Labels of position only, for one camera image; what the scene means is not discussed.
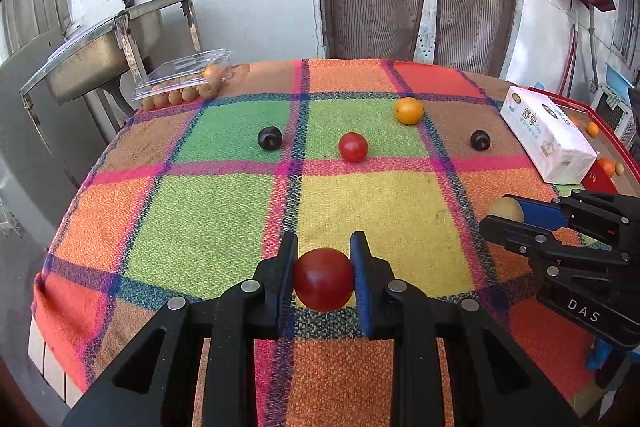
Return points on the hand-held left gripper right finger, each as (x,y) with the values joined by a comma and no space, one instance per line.
(362,287)

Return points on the white tissue pack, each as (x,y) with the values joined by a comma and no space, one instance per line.
(545,142)

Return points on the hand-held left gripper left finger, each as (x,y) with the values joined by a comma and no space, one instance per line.
(280,287)

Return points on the orange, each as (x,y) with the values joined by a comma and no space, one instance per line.
(592,129)
(210,73)
(606,167)
(409,111)

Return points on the white slatted crate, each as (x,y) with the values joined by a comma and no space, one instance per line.
(625,119)

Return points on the clear plastic clamshell container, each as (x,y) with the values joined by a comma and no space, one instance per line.
(180,67)

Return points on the pile of small tan fruits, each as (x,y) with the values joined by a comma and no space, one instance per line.
(175,97)

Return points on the brown kiwi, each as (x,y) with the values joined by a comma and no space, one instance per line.
(507,210)
(619,168)

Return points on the blue plastic basin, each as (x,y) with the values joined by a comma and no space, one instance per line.
(622,82)

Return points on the red cardboard box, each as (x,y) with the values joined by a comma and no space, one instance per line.
(602,182)

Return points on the green checked cloth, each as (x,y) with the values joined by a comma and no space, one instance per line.
(612,101)

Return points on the person's right forearm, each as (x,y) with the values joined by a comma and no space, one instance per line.
(612,374)

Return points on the colourful plaid blanket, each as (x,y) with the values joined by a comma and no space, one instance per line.
(215,227)

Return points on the stainless steel sink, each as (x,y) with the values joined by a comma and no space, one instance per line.
(90,62)

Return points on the white branch pole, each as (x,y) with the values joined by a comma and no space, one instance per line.
(590,32)

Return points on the red tomato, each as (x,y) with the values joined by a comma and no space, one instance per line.
(353,147)
(323,279)

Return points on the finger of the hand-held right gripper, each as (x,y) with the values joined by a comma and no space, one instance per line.
(545,214)
(510,234)

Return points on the white barred window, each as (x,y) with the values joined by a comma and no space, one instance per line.
(627,17)

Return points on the white table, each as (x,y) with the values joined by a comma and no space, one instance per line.
(50,367)

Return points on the person's right hand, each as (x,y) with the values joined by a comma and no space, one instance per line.
(600,354)

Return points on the dark plum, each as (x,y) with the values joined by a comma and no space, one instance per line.
(270,138)
(480,140)

